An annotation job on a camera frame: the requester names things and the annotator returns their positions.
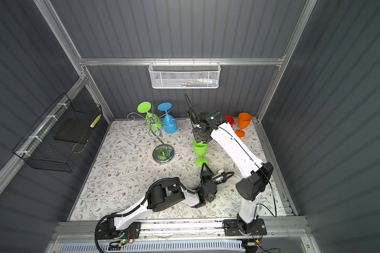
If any blue wine glass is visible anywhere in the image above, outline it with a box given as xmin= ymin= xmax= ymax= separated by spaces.
xmin=158 ymin=102 xmax=178 ymax=134

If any orange wine glass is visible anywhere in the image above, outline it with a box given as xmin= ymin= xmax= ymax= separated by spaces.
xmin=235 ymin=112 xmax=252 ymax=138

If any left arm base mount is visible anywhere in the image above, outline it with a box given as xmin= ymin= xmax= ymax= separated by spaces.
xmin=95 ymin=220 xmax=141 ymax=240

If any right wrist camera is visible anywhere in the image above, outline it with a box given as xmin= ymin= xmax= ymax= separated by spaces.
xmin=187 ymin=107 xmax=199 ymax=125

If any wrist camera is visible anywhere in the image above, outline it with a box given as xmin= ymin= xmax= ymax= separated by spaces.
xmin=187 ymin=107 xmax=199 ymax=125
xmin=212 ymin=170 xmax=234 ymax=184

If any green wine glass back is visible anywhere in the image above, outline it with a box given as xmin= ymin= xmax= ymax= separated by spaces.
xmin=137 ymin=101 xmax=161 ymax=131

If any chrome wine glass rack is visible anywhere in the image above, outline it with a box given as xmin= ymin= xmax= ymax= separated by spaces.
xmin=127 ymin=112 xmax=175 ymax=164

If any yellow-green wine glass front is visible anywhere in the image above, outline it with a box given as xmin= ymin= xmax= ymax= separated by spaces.
xmin=193 ymin=140 xmax=208 ymax=167

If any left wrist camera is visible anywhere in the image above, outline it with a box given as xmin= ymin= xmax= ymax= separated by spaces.
xmin=212 ymin=170 xmax=234 ymax=184

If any white perforated cable tray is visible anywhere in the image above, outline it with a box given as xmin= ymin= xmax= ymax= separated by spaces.
xmin=58 ymin=239 xmax=246 ymax=253

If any black wire wall basket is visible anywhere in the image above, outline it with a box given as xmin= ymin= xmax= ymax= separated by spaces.
xmin=13 ymin=95 xmax=102 ymax=172

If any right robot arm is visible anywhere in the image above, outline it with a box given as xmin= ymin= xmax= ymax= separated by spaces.
xmin=187 ymin=104 xmax=273 ymax=235

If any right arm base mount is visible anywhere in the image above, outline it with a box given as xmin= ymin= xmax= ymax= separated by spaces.
xmin=222 ymin=219 xmax=267 ymax=236

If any yellow marker in basket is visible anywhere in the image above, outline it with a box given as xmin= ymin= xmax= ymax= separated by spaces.
xmin=90 ymin=114 xmax=102 ymax=128

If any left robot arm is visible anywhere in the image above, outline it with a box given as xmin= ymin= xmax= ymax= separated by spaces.
xmin=94 ymin=163 xmax=234 ymax=253

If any red wine glass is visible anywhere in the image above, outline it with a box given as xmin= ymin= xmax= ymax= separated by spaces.
xmin=225 ymin=116 xmax=235 ymax=127

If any white wire wall basket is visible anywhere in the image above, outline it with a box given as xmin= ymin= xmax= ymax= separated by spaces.
xmin=148 ymin=63 xmax=221 ymax=89

